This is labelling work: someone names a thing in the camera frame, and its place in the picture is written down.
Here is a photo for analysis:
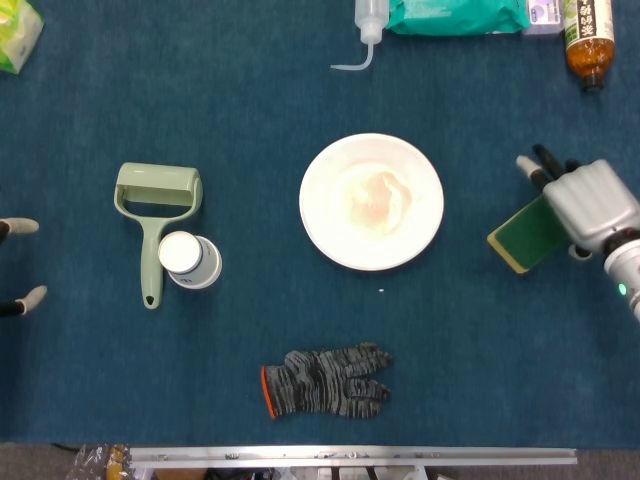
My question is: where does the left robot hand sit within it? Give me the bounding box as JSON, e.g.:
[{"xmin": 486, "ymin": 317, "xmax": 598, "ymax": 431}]
[{"xmin": 0, "ymin": 217, "xmax": 49, "ymax": 317}]

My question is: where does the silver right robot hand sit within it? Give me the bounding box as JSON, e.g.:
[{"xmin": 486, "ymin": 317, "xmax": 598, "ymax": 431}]
[{"xmin": 515, "ymin": 143, "xmax": 640, "ymax": 261}]

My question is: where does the green sponge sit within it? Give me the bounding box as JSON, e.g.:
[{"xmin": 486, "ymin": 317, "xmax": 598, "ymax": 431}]
[{"xmin": 487, "ymin": 193, "xmax": 571, "ymax": 275}]

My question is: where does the white round plate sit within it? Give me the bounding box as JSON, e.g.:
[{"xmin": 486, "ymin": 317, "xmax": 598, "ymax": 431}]
[{"xmin": 298, "ymin": 132, "xmax": 445, "ymax": 272}]

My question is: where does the pale green lint roller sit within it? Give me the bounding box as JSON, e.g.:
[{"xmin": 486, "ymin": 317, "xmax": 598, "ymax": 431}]
[{"xmin": 113, "ymin": 161, "xmax": 204, "ymax": 310}]

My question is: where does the brown tea bottle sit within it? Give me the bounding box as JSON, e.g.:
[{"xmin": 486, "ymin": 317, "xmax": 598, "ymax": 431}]
[{"xmin": 563, "ymin": 0, "xmax": 616, "ymax": 93}]

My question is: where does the white paper cup blue band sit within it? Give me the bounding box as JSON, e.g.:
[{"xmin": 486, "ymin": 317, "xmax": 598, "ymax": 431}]
[{"xmin": 157, "ymin": 230, "xmax": 223, "ymax": 291}]

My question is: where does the yellow green tissue pack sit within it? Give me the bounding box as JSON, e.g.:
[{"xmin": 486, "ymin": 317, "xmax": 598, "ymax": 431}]
[{"xmin": 0, "ymin": 0, "xmax": 45, "ymax": 76}]

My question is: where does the small clear box purple label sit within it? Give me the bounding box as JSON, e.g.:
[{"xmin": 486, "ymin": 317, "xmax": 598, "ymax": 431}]
[{"xmin": 522, "ymin": 0, "xmax": 567, "ymax": 38}]

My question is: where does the green wet wipes pack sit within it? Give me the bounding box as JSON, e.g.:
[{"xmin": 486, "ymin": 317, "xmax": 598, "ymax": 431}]
[{"xmin": 387, "ymin": 0, "xmax": 531, "ymax": 37}]

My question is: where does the crinkled clear plastic bag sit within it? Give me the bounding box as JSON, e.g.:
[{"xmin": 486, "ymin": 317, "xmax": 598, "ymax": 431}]
[{"xmin": 64, "ymin": 443, "xmax": 132, "ymax": 480}]

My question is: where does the blue table cloth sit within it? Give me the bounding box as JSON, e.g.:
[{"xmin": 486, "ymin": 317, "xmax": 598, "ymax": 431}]
[{"xmin": 0, "ymin": 0, "xmax": 640, "ymax": 446}]

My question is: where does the clear plastic squeeze bottle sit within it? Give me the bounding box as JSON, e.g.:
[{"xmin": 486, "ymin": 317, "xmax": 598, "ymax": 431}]
[{"xmin": 330, "ymin": 0, "xmax": 385, "ymax": 71}]

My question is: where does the grey black knit glove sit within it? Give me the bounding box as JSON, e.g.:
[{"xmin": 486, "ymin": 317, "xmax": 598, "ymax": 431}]
[{"xmin": 260, "ymin": 341, "xmax": 394, "ymax": 420}]

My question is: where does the aluminium rail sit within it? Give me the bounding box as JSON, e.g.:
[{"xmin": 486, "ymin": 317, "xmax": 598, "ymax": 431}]
[{"xmin": 128, "ymin": 446, "xmax": 578, "ymax": 469}]

